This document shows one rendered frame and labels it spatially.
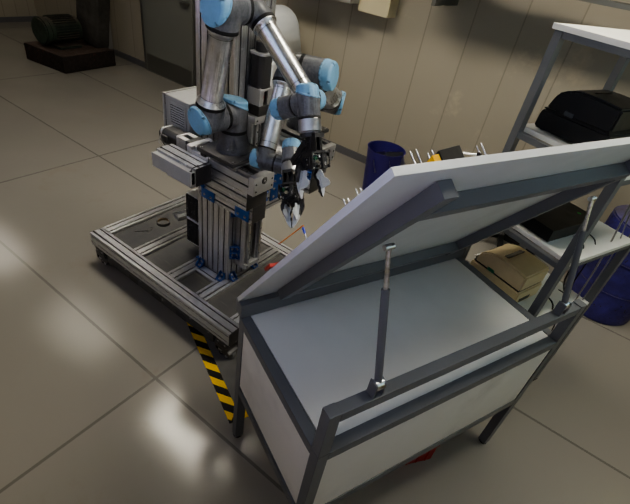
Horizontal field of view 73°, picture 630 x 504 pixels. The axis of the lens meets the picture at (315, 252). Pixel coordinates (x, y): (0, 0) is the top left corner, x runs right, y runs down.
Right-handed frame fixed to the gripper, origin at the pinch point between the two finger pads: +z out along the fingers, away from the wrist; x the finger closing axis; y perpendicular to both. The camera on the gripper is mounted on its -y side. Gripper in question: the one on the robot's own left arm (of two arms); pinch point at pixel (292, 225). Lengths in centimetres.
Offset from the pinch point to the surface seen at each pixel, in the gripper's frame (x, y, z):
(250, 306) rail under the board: -18.3, -7.0, 27.5
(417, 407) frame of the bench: 38, -16, 63
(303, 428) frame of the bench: 5, 3, 69
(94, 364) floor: -128, -58, 38
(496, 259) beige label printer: 81, -80, -7
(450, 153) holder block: 54, 47, 10
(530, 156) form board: 68, 53, 17
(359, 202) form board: 34, 65, 29
